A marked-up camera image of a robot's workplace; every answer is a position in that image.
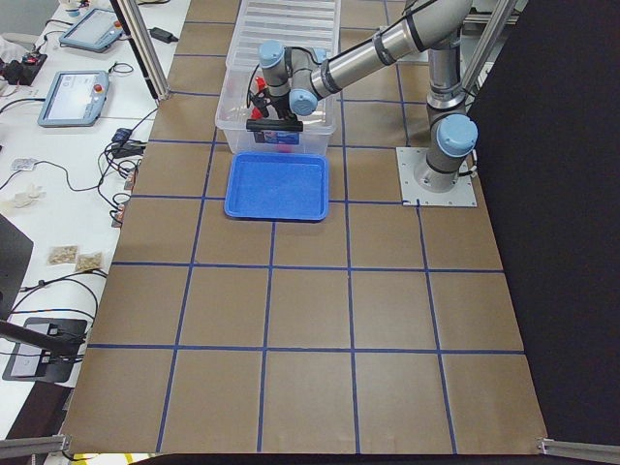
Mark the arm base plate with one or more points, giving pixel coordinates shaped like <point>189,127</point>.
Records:
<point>422,186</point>

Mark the black power adapter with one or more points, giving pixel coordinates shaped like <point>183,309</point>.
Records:
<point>162,35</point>

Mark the clear plastic box lid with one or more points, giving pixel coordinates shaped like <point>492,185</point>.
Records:
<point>298,23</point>

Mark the near teach pendant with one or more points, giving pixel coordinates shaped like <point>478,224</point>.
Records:
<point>74,99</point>

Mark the black box latch handle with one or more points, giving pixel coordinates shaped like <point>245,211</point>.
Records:
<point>274,126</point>

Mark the far teach pendant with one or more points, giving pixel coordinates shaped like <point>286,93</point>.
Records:
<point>96,31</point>

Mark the aluminium frame post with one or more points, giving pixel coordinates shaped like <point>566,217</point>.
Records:
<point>128,13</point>

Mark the teach pendant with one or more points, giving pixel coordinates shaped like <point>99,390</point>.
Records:
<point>96,31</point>
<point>74,99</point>

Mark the blue plastic tray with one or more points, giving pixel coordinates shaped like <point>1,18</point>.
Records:
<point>278,186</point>

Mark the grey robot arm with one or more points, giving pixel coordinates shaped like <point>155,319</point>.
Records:
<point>297,78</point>

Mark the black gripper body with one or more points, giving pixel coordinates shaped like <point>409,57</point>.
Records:
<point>277,106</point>

